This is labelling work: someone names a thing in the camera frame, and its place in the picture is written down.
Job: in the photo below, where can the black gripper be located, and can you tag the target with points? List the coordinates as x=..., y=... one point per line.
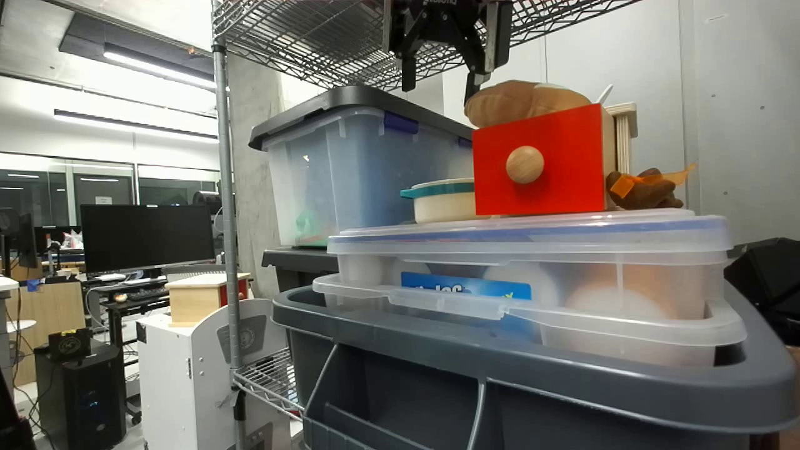
x=440, y=12

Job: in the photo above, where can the brown bread plushy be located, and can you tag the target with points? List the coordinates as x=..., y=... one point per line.
x=516, y=102

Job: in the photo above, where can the red-fronted wooden drawer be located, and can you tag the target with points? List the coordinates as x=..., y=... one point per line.
x=566, y=175

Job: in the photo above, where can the large clear bin grey lid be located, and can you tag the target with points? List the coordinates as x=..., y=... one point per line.
x=359, y=175

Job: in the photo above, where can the wooden cup teal rim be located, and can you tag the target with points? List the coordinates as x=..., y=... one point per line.
x=440, y=202

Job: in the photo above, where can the white plastic scoop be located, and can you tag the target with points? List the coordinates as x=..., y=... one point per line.
x=604, y=94

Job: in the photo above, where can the wooden box casing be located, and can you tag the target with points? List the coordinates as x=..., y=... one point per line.
x=621, y=137

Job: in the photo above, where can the clear container blue latch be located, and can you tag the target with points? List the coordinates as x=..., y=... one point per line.
x=584, y=251

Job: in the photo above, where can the brown plush toy orange ribbon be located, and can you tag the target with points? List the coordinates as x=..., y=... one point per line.
x=641, y=190

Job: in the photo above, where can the dark grey storage tote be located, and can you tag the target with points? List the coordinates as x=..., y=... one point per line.
x=301, y=266

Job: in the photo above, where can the metal shelf pole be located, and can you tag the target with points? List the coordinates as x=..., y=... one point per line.
x=225, y=209

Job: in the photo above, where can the ceiling light strip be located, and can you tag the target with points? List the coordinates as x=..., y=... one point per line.
x=159, y=69
x=134, y=126

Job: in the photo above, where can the light wooden box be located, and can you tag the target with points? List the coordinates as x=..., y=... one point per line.
x=195, y=300

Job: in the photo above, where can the black computer monitor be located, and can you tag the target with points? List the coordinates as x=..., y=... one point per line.
x=145, y=237

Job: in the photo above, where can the grey tote with flap lid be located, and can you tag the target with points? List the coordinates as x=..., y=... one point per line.
x=584, y=400

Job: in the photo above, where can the black backpack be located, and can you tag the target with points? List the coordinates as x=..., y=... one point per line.
x=765, y=284

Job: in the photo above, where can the white cabinet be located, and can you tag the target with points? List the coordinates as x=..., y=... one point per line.
x=179, y=382

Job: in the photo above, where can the black computer tower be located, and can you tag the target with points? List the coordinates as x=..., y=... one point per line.
x=79, y=395

